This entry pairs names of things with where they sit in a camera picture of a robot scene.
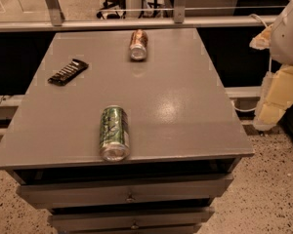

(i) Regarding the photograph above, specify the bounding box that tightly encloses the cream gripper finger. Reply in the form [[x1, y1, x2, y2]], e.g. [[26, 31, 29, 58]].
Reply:
[[249, 25, 272, 50]]

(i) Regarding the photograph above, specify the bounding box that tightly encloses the green drink can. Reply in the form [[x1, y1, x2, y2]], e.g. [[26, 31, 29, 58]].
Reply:
[[100, 105, 130, 162]]

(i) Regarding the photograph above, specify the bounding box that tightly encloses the orange drink can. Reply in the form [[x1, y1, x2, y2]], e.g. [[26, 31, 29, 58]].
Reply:
[[129, 29, 148, 60]]

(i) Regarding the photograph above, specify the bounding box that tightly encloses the black office chair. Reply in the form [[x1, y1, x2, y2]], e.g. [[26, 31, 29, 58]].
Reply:
[[97, 0, 126, 20]]

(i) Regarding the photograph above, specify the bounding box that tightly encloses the black snack bar wrapper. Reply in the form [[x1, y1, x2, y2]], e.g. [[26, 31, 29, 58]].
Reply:
[[48, 58, 89, 86]]

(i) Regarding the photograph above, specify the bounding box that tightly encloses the grey top drawer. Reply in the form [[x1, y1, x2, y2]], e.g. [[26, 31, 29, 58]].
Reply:
[[17, 174, 233, 209]]

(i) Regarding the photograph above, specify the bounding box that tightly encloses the grey drawer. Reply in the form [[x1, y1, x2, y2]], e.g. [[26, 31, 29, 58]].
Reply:
[[17, 174, 233, 209], [49, 207, 214, 231]]

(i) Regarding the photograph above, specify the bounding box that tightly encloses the white cable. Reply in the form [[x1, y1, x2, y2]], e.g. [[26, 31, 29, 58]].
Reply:
[[233, 13, 273, 113]]

